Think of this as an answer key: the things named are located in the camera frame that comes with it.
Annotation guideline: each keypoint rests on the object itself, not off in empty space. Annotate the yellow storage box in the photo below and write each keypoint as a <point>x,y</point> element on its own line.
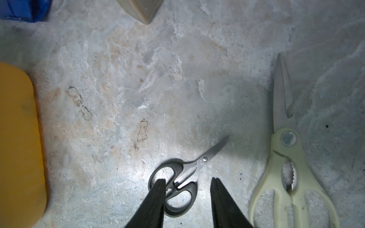
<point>23,185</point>

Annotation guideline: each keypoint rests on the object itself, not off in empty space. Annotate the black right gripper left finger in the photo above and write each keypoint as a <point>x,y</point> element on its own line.
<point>151,212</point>

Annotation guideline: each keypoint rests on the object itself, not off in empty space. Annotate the small amber liquid bottle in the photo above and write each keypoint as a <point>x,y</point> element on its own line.
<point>142,10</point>

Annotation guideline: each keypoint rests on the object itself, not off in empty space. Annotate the beige handled scissors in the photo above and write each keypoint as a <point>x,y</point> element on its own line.
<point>287,172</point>

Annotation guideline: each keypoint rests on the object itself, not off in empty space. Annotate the small black scissors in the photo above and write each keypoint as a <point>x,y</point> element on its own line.
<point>185,177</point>

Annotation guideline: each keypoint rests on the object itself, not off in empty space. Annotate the blue wet wipes pack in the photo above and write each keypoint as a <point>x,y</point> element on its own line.
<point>31,11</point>

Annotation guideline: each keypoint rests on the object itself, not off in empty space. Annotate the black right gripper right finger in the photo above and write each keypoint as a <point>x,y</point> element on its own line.
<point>226,213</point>

